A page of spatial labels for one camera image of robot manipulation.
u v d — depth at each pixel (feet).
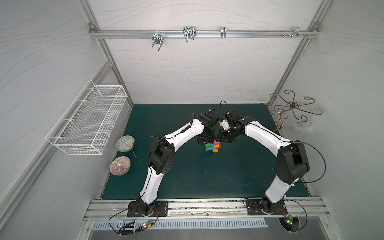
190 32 2.51
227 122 2.51
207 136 2.46
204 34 2.57
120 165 2.82
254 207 2.41
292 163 1.52
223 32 2.55
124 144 3.14
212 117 2.36
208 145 2.85
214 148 2.97
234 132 2.35
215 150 3.04
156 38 2.56
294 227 2.34
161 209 2.42
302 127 2.82
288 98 2.65
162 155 1.68
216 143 2.82
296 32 2.51
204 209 2.46
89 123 2.29
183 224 2.30
